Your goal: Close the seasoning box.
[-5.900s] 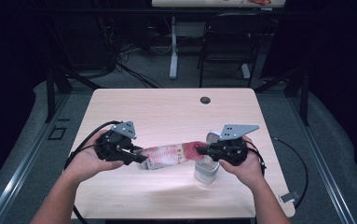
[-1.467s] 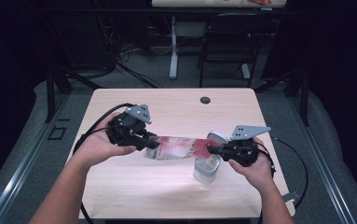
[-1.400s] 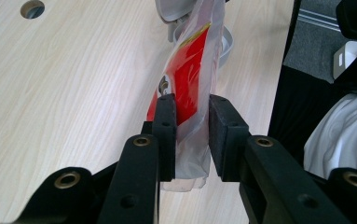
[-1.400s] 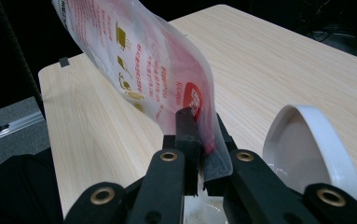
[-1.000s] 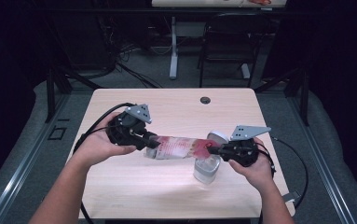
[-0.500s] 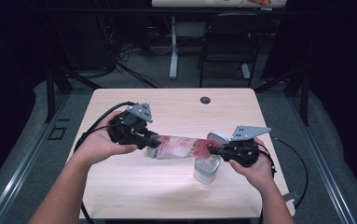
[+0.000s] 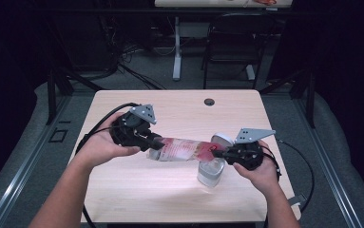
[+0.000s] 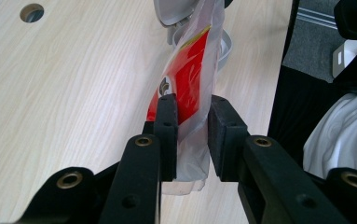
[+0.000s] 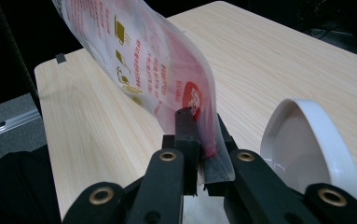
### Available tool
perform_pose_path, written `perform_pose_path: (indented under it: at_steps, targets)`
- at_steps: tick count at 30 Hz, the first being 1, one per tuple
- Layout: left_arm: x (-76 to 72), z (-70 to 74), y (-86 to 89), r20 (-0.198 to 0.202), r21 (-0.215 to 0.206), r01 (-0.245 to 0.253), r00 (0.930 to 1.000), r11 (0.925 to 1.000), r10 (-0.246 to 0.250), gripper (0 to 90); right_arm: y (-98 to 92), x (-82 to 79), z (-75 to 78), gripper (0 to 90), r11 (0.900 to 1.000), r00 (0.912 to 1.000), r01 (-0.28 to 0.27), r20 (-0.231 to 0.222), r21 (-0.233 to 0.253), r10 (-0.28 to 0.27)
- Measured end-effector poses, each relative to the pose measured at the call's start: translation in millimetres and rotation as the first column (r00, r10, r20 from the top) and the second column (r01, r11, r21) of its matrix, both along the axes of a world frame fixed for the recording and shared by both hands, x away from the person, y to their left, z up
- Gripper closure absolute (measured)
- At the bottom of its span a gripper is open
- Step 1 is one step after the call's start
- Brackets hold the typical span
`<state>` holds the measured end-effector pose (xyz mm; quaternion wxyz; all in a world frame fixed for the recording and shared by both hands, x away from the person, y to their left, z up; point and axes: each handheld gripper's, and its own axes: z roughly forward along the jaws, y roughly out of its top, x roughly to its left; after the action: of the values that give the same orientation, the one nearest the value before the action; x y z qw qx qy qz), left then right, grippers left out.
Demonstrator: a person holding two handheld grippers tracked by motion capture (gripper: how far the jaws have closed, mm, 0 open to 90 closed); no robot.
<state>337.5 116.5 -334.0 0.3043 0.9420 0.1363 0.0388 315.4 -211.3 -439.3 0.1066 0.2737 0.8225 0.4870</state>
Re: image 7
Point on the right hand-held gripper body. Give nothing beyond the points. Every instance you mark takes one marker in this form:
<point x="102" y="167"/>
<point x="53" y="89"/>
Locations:
<point x="247" y="153"/>

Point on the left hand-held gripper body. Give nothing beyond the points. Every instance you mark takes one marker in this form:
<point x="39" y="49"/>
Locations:
<point x="132" y="129"/>

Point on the clear container with white lid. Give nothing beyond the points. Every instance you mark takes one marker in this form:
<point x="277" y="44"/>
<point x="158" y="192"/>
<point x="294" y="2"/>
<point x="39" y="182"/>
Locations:
<point x="211" y="172"/>

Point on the white and red refill pouch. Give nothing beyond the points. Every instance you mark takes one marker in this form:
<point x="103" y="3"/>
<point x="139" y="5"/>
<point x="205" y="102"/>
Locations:
<point x="182" y="149"/>

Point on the person's right hand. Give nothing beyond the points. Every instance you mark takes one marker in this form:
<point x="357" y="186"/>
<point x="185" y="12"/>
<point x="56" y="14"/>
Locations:
<point x="260" y="179"/>

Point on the person's left hand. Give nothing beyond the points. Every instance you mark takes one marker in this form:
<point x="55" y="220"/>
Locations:
<point x="99" y="148"/>

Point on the white desk foot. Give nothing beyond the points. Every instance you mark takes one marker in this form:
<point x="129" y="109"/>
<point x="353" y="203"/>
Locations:
<point x="250" y="72"/>

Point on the black metal stand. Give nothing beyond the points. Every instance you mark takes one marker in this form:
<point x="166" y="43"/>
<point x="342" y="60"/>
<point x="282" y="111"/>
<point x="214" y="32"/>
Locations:
<point x="51" y="95"/>
<point x="310" y="101"/>

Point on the white desk leg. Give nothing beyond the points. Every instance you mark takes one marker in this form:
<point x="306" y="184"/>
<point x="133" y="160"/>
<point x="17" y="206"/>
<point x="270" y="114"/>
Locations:
<point x="177" y="47"/>

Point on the black folding chair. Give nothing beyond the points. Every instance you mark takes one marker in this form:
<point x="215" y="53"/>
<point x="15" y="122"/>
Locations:
<point x="236" y="38"/>

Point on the light wooden background desk top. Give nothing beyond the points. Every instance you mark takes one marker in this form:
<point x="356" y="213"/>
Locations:
<point x="201" y="3"/>

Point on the orange thing on background desk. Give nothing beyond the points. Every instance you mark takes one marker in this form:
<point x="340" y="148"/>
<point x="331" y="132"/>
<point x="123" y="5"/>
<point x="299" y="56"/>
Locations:
<point x="265" y="2"/>

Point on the grey metal corner bracket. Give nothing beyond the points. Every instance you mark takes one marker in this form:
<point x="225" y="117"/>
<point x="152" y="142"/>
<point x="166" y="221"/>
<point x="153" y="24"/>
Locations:
<point x="298" y="199"/>

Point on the aluminium floor rail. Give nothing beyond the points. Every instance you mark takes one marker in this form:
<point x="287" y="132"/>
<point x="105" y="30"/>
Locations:
<point x="18" y="177"/>
<point x="331" y="180"/>

